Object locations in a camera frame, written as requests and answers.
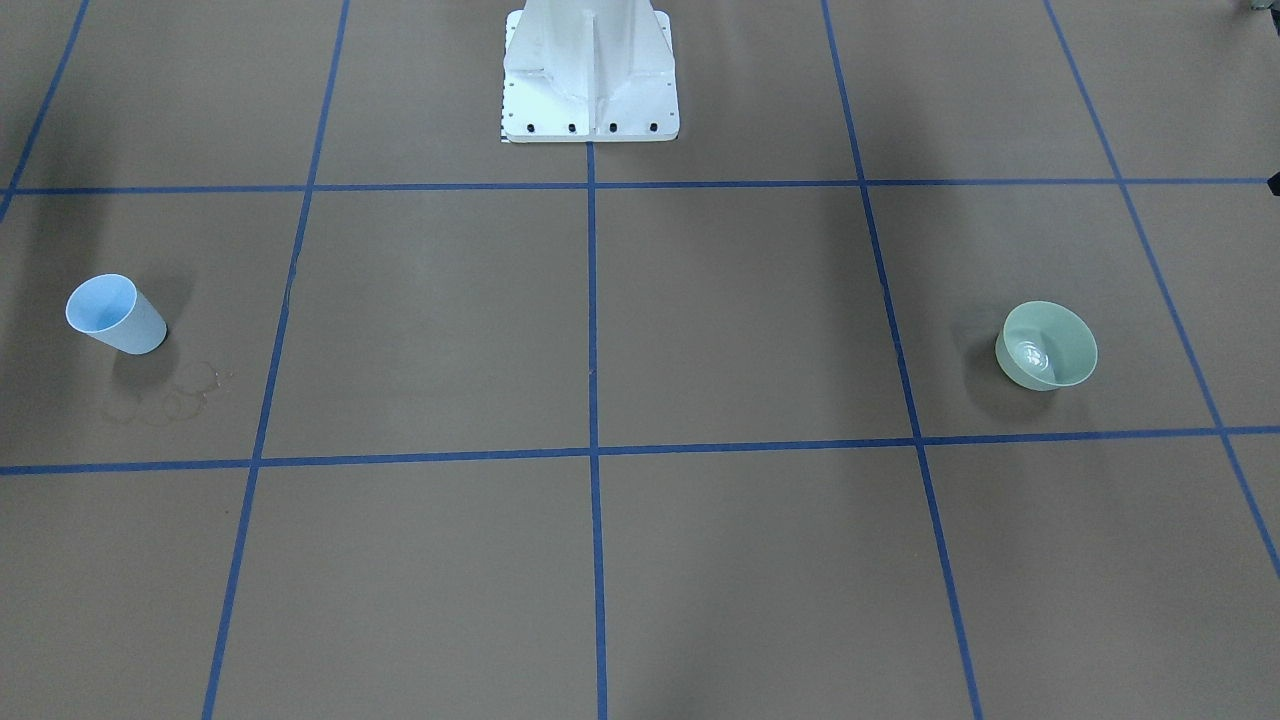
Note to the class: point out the mint green bowl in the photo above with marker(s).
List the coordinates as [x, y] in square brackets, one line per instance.
[1044, 346]

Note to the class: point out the light blue plastic cup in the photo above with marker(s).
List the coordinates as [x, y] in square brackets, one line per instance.
[110, 308]

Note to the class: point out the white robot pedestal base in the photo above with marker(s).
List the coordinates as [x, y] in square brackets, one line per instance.
[589, 72]

